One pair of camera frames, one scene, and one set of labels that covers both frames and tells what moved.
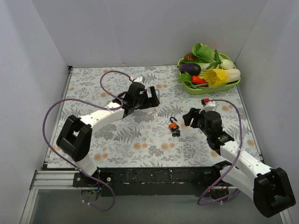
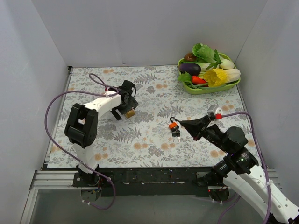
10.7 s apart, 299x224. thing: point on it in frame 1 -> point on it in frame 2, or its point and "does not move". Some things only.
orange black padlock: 173,126 does not move
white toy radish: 226,64 does not move
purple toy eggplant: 192,69 does not move
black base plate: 154,181 does not move
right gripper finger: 187,119 -> 194,126
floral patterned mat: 154,136 does not move
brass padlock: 158,97 -> 130,113
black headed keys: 177,134 does not move
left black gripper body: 147,97 -> 124,111
